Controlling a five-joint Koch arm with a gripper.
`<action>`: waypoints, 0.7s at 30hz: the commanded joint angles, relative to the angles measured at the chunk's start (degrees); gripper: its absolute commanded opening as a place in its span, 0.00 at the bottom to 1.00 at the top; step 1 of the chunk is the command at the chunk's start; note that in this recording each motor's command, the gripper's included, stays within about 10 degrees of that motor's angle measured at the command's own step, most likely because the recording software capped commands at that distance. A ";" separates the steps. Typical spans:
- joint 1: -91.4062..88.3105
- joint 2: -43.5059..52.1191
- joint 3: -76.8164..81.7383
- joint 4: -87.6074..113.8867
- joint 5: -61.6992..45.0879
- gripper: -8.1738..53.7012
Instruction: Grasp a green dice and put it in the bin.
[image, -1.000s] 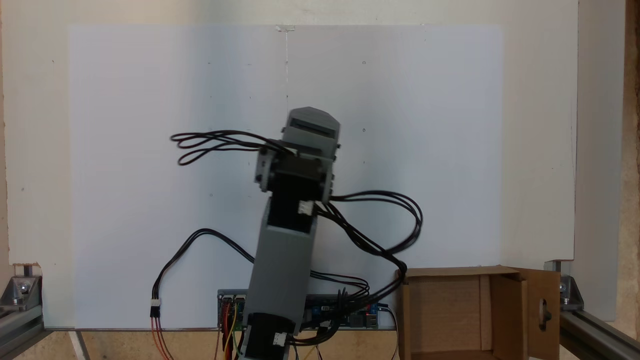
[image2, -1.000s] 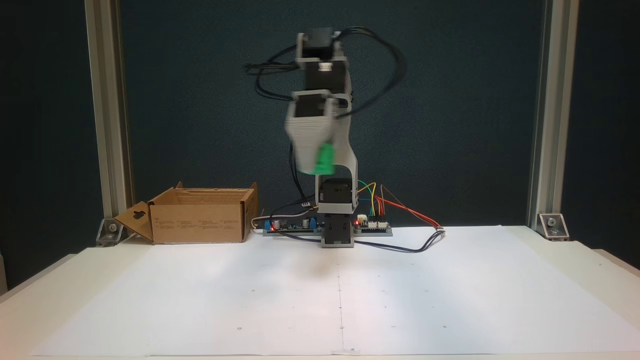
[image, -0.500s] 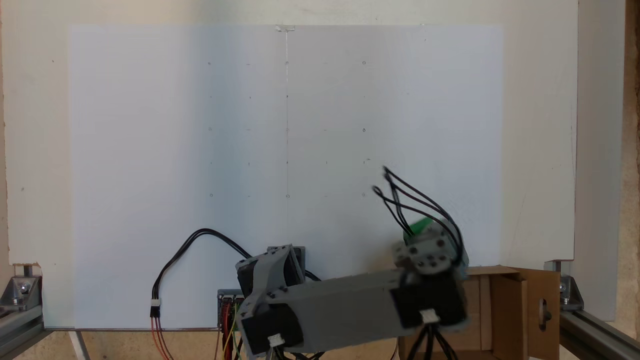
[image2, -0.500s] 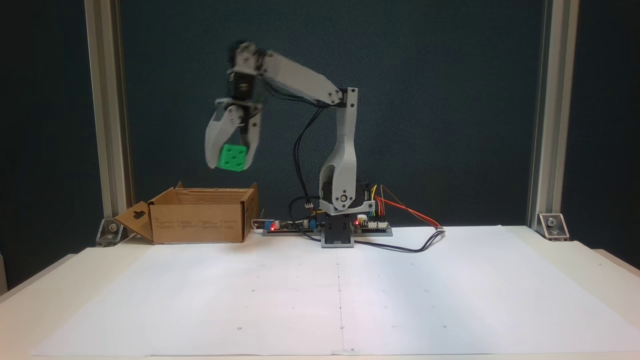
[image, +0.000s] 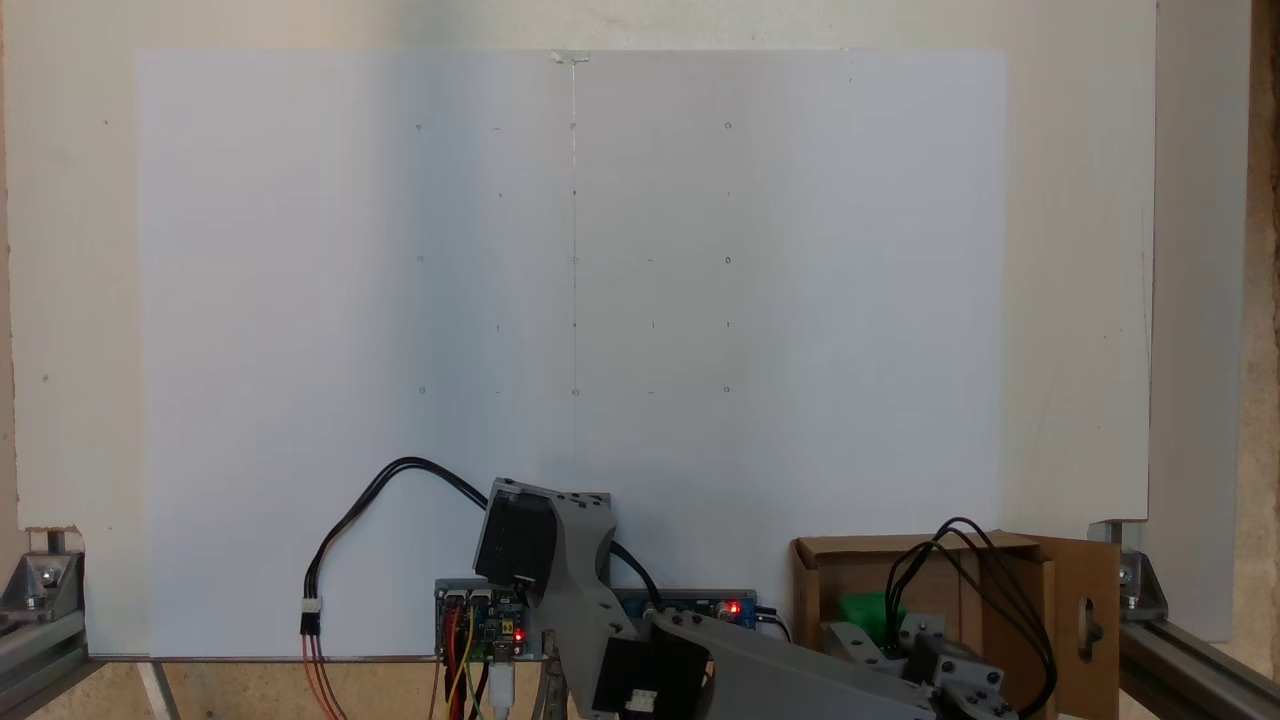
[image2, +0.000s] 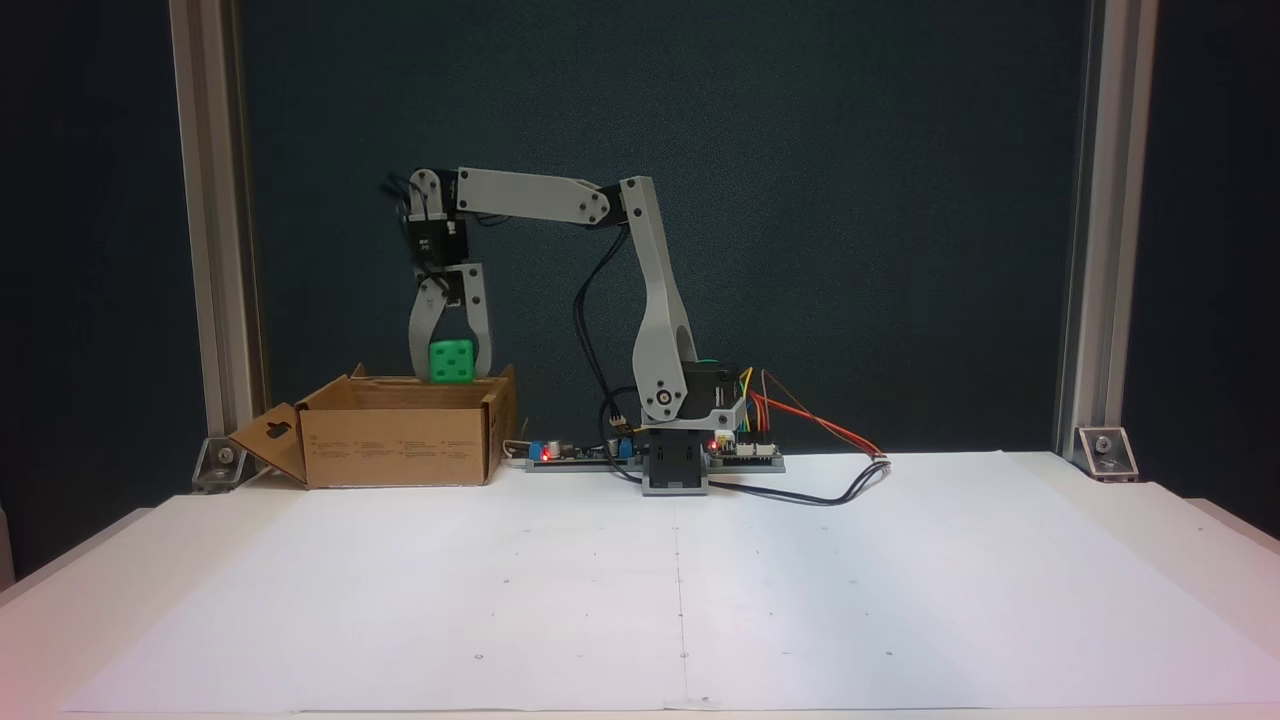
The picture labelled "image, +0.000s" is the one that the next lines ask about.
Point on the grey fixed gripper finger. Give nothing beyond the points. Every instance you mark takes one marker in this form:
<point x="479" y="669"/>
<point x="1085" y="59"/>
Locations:
<point x="855" y="640"/>

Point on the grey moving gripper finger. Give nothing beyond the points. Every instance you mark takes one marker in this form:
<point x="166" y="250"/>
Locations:
<point x="922" y="626"/>

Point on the green dice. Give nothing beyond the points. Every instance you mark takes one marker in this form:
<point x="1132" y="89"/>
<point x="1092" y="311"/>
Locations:
<point x="865" y="610"/>

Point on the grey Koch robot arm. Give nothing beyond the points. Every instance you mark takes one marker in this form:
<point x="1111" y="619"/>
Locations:
<point x="780" y="670"/>

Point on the open cardboard box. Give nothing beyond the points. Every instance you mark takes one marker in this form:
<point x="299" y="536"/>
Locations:
<point x="1100" y="580"/>

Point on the metal table clamp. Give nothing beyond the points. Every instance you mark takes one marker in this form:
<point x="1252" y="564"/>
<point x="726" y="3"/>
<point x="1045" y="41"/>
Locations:
<point x="552" y="690"/>

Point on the motor controller circuit board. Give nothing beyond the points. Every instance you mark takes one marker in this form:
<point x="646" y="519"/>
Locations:
<point x="500" y="625"/>

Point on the white USB plug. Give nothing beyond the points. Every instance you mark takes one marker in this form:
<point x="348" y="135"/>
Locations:
<point x="502" y="690"/>

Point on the large white paper sheet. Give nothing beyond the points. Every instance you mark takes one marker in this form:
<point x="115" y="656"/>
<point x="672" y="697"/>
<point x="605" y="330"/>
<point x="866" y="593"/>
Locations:
<point x="250" y="300"/>

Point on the metal corner bracket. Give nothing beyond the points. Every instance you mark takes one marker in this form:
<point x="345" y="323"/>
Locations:
<point x="1142" y="585"/>
<point x="45" y="580"/>

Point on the aluminium frame post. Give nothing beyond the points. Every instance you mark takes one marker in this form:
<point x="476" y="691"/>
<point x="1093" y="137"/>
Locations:
<point x="35" y="650"/>
<point x="1200" y="670"/>

